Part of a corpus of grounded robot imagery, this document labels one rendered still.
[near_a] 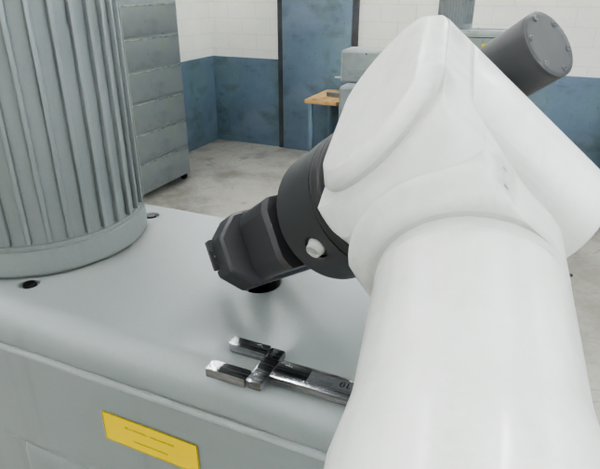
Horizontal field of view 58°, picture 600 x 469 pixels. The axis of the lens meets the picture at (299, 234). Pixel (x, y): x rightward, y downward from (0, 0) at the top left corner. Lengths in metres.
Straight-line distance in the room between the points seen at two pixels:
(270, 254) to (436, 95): 0.20
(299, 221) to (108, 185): 0.26
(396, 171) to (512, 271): 0.05
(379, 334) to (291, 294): 0.31
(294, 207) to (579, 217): 0.15
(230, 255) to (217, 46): 7.80
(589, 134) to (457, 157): 6.87
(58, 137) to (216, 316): 0.20
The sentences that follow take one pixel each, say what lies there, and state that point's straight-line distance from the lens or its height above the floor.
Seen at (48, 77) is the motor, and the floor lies 2.06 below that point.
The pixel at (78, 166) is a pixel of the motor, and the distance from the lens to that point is 0.51.
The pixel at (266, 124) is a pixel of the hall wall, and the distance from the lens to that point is 7.94.
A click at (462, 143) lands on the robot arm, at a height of 2.08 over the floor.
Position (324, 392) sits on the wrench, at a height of 1.90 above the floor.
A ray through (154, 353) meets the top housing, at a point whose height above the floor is 1.89.
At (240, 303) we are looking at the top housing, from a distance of 0.46.
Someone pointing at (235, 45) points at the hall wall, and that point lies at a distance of 8.00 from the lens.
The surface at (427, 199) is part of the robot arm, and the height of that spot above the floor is 2.07.
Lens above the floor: 2.13
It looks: 25 degrees down
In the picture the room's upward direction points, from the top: straight up
